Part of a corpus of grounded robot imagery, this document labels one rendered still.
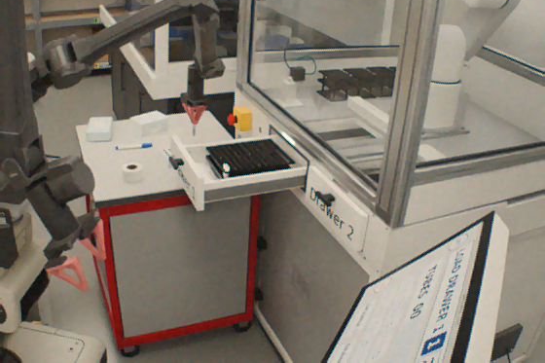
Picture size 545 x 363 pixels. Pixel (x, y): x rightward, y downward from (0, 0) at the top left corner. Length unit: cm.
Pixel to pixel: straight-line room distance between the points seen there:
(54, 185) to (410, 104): 73
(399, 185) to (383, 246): 17
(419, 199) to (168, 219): 87
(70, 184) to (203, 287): 121
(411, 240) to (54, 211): 84
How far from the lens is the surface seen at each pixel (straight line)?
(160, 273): 195
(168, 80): 237
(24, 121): 91
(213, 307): 213
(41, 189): 95
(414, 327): 77
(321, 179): 151
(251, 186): 157
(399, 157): 123
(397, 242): 134
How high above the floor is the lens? 163
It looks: 27 degrees down
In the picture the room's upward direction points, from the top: 4 degrees clockwise
